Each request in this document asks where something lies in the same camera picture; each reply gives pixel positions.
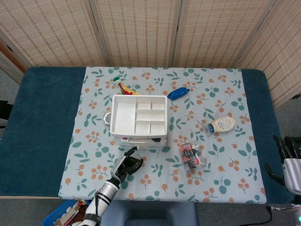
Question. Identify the blue plastic bin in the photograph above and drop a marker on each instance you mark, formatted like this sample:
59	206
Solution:
50	217

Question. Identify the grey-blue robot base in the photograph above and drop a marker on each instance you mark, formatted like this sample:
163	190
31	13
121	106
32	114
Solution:
148	214

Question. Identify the teal table cover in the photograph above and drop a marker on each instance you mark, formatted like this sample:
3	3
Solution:
40	131

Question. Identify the floral print tablecloth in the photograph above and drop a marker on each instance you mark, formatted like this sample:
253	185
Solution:
164	183

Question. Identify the white drawer organizer box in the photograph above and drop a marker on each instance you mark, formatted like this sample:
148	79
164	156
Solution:
123	117

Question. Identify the clear tape roll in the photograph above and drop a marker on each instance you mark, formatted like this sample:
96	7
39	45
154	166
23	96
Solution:
107	118

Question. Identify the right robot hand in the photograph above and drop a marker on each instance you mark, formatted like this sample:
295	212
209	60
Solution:
292	169

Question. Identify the colourful toy bottle green cap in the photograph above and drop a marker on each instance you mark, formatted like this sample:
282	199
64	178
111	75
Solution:
123	88

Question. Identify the clear plastic drawer with tile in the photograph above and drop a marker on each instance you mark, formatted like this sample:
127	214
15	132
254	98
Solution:
141	140

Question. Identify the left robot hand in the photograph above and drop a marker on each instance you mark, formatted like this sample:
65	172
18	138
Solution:
124	164

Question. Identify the cardboard scraps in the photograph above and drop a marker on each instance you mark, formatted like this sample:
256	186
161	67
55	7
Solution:
68	213

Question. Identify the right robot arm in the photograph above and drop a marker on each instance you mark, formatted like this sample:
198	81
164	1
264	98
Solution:
297	207

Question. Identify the clear box of red-capped bottles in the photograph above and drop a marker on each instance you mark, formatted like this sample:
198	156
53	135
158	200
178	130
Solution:
192	156

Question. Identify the mayonnaise squeeze bottle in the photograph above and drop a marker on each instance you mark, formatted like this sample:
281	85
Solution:
222	123

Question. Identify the woven folding screen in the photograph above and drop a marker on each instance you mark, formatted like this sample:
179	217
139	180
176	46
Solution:
141	30

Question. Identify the black stand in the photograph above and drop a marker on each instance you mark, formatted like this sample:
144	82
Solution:
4	113

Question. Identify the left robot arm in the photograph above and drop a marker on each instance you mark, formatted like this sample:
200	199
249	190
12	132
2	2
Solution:
107	190

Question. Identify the clear tube with dark cap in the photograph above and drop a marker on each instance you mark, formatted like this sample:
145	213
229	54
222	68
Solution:
155	140

